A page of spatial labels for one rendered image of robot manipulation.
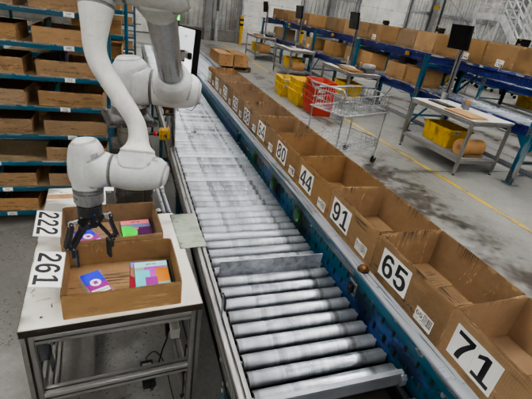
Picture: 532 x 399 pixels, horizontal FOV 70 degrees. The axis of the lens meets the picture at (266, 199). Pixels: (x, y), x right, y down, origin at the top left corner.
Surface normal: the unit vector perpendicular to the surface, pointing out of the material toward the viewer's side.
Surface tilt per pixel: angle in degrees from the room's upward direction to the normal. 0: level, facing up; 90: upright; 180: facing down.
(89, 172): 89
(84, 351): 0
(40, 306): 0
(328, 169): 90
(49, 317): 0
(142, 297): 91
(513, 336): 90
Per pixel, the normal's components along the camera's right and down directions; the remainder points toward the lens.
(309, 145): 0.29, 0.46
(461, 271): -0.94, 0.02
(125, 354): 0.14, -0.88
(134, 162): 0.16, -0.03
